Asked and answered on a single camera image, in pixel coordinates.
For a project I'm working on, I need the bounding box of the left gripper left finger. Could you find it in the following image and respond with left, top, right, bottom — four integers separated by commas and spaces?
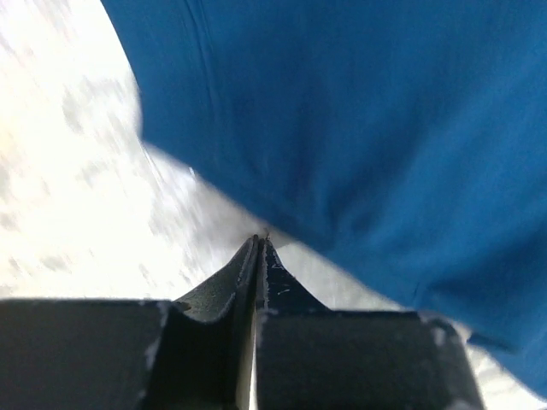
1, 237, 259, 409

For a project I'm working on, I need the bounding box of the blue t shirt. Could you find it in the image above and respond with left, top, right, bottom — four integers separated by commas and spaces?
103, 1, 546, 396

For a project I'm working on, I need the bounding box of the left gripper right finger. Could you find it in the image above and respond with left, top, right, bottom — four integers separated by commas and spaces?
256, 239, 483, 409

